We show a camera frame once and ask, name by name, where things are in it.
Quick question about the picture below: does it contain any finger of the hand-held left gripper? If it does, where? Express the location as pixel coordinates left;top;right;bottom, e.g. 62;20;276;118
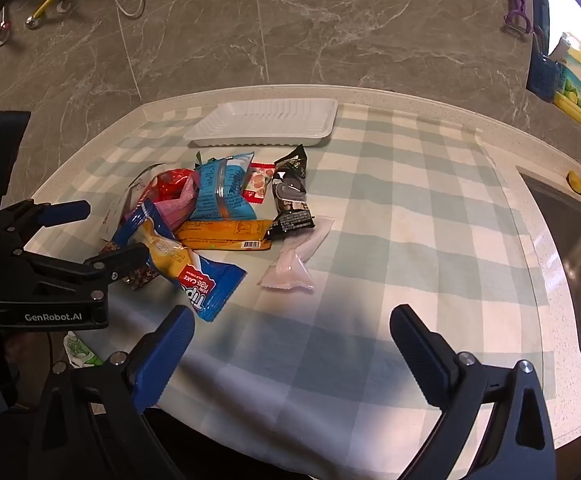
0;199;92;256
18;244;150;286

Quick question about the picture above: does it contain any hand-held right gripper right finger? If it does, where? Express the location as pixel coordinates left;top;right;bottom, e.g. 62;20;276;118
389;304;557;480

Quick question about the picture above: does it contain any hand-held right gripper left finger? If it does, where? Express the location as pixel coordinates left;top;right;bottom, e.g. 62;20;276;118
29;305;196;480

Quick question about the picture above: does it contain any clear white snack packet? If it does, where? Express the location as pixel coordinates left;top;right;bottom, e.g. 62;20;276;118
101;162;171;241

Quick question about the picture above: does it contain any green printed snack packet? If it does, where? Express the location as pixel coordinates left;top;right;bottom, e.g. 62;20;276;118
63;331;104;367

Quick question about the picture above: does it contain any blue yellow cake packet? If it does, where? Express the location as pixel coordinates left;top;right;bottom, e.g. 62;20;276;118
113;199;247;323

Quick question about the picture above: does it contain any orange snack packet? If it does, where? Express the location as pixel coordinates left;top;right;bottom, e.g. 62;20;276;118
175;219;274;252

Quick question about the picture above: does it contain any blue striped snack packet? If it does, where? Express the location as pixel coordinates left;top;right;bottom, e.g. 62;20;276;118
189;152;255;222

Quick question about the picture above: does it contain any pale pink snack packet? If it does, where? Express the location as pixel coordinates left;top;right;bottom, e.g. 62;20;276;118
258;215;336;292

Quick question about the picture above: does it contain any small red white snack packet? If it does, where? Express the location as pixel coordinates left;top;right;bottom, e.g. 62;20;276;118
243;162;276;204

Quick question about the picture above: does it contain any black snack packet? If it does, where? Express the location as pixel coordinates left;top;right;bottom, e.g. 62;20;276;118
270;144;316;235

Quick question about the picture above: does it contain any white plastic tray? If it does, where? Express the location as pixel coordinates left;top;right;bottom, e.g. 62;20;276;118
184;98;339;147

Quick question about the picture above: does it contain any green white checkered cloth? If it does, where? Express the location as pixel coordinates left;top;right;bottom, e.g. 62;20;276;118
23;102;559;480

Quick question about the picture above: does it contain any steel sink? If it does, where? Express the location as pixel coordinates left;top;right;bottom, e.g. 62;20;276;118
518;167;581;358

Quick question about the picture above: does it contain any blue utensil holder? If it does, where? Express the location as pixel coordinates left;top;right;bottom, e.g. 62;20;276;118
527;35;561;103

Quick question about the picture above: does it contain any yellow detergent bottle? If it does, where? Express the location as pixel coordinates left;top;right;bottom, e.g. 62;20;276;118
551;32;581;126

